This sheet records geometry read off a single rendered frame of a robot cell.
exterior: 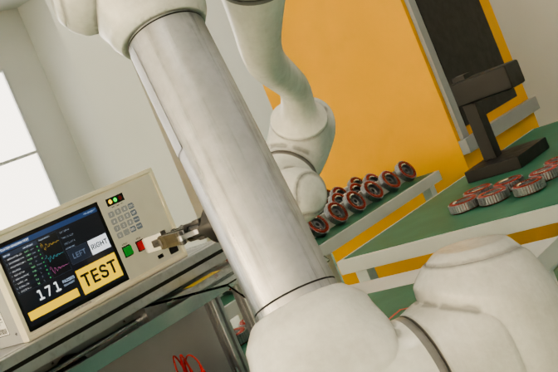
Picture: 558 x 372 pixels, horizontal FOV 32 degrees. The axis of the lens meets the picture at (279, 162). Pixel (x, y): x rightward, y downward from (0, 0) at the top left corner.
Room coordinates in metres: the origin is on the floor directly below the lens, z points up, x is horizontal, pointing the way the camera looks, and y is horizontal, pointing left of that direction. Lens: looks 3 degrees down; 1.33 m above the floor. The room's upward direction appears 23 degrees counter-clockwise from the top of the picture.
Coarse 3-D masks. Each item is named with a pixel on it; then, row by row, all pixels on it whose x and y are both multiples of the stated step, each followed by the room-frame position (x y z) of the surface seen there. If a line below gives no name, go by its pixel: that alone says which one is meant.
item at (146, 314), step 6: (150, 306) 1.95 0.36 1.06; (156, 306) 1.97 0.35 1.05; (162, 306) 1.98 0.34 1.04; (138, 312) 1.96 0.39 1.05; (144, 312) 1.94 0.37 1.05; (150, 312) 1.95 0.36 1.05; (156, 312) 1.96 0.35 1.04; (144, 318) 1.95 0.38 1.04; (150, 318) 1.95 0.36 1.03; (138, 324) 1.97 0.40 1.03
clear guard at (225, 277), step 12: (228, 264) 2.03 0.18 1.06; (204, 276) 2.00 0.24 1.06; (216, 276) 1.94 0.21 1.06; (228, 276) 1.87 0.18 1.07; (180, 288) 1.97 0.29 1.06; (192, 288) 1.90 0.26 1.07; (204, 288) 1.84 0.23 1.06; (216, 288) 1.80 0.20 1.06; (240, 288) 1.78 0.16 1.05; (168, 300) 1.89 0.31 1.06
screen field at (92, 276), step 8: (112, 256) 1.90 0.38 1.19; (96, 264) 1.86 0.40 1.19; (104, 264) 1.88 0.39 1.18; (112, 264) 1.89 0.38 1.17; (80, 272) 1.83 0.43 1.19; (88, 272) 1.84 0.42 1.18; (96, 272) 1.86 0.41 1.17; (104, 272) 1.87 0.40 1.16; (112, 272) 1.89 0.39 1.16; (120, 272) 1.90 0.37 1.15; (80, 280) 1.83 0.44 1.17; (88, 280) 1.84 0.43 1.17; (96, 280) 1.85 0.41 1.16; (104, 280) 1.87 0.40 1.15; (112, 280) 1.88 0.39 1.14; (88, 288) 1.83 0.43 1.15; (96, 288) 1.85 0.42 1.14
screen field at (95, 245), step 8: (96, 240) 1.88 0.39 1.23; (104, 240) 1.89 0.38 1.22; (72, 248) 1.84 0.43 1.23; (80, 248) 1.85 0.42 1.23; (88, 248) 1.86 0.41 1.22; (96, 248) 1.88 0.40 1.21; (104, 248) 1.89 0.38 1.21; (72, 256) 1.83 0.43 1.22; (80, 256) 1.84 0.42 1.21; (88, 256) 1.86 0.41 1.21; (72, 264) 1.82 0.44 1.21
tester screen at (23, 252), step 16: (64, 224) 1.84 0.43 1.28; (80, 224) 1.87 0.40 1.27; (96, 224) 1.89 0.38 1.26; (32, 240) 1.78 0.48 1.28; (48, 240) 1.80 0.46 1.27; (64, 240) 1.83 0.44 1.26; (80, 240) 1.85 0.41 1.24; (0, 256) 1.72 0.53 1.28; (16, 256) 1.74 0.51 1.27; (32, 256) 1.77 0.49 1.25; (48, 256) 1.79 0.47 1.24; (64, 256) 1.82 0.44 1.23; (96, 256) 1.87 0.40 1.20; (16, 272) 1.73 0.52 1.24; (32, 272) 1.76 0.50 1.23; (48, 272) 1.78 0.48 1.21; (64, 272) 1.81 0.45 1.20; (16, 288) 1.72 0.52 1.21; (32, 288) 1.75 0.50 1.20; (64, 288) 1.79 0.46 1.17; (80, 288) 1.82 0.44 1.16; (32, 304) 1.74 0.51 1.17; (64, 304) 1.78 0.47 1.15
